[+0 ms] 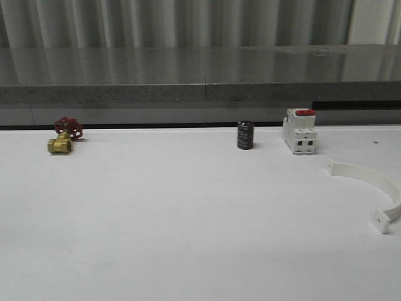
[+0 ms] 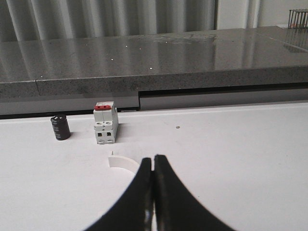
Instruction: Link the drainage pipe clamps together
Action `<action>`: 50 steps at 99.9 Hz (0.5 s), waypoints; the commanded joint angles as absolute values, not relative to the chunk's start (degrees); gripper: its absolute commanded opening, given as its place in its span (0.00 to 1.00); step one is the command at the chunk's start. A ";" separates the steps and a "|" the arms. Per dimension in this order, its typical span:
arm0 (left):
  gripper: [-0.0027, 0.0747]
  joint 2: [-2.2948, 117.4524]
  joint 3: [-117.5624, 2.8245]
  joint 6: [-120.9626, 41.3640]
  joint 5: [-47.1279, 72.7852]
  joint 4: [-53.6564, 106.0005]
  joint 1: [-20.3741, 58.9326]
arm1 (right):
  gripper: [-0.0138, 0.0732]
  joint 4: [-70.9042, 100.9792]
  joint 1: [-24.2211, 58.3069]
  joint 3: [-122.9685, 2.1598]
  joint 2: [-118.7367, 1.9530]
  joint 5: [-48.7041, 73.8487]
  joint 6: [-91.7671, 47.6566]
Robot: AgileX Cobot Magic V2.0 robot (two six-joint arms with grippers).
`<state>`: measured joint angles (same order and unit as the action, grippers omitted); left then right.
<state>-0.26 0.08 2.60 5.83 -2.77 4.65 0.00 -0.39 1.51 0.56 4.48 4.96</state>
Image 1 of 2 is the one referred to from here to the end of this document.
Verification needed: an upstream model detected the white half pipe clamp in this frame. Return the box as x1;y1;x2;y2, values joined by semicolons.
325;159;400;235

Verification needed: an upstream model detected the black cylindrical capacitor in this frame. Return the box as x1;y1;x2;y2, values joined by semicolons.
237;120;254;150

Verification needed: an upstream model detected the grey stone counter ledge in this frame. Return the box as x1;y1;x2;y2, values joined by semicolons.
1;45;400;109

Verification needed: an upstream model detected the brass valve red handwheel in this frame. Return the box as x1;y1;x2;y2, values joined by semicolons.
47;117;83;154

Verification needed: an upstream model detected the white circuit breaker red switch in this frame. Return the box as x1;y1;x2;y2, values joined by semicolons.
283;108;317;155

